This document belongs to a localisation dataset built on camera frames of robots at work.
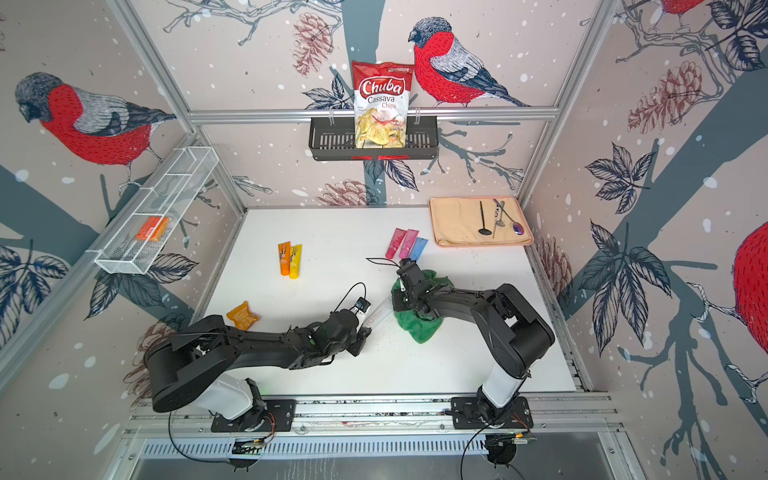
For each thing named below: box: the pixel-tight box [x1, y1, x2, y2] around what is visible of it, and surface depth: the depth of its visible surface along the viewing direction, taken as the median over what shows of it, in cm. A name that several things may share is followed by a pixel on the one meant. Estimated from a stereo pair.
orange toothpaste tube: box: [278, 241, 291, 276], surface depth 106 cm
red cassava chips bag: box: [352, 60, 414, 149], surface depth 87 cm
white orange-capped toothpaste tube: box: [364, 296, 394, 329], surface depth 92 cm
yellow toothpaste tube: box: [290, 244, 303, 280], surface depth 106 cm
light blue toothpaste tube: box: [410, 237, 429, 262], surface depth 109 cm
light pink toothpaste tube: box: [399, 229, 420, 259], surface depth 112 cm
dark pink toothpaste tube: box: [385, 227, 407, 259], surface depth 112 cm
